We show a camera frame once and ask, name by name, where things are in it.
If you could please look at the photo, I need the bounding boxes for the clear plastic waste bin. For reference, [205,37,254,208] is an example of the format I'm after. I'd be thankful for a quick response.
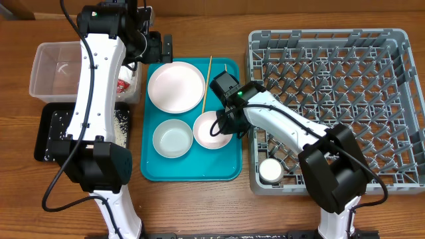
[29,41,143,105]

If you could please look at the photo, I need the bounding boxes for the white cup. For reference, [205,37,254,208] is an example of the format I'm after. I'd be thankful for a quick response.
[258,158,284,183]

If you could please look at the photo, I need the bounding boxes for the left wooden chopstick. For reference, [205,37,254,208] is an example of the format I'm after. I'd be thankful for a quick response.
[201,56,213,114]

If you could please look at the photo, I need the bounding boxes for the red snack wrapper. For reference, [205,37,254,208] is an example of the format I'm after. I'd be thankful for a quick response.
[116,79,130,94]

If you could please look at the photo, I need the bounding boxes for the teal serving tray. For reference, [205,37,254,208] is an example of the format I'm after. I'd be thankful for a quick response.
[140,58,242,181]

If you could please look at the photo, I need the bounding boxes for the grey bowl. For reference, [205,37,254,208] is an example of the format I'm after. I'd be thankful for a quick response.
[153,119,193,159]

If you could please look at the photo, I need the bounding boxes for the grey dishwasher rack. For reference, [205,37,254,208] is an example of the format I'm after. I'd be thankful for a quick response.
[246,29,424,195]

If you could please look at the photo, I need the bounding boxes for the large white plate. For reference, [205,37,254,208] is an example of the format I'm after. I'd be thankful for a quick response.
[147,62,205,114]

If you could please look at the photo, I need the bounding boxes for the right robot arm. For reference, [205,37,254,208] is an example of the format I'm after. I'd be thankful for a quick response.
[209,71,373,238]

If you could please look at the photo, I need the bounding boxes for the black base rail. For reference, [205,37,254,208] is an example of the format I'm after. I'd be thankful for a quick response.
[84,230,381,239]

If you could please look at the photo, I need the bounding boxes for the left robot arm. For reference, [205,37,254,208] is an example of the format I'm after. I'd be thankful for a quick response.
[52,0,173,238]

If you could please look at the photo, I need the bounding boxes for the cooked white rice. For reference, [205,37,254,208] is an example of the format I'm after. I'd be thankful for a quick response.
[44,109,131,161]

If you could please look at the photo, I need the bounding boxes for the black waste tray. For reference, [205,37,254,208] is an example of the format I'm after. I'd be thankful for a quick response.
[34,102,131,161]

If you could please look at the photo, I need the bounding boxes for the white napkin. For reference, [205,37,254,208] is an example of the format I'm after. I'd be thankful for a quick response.
[118,63,135,84]

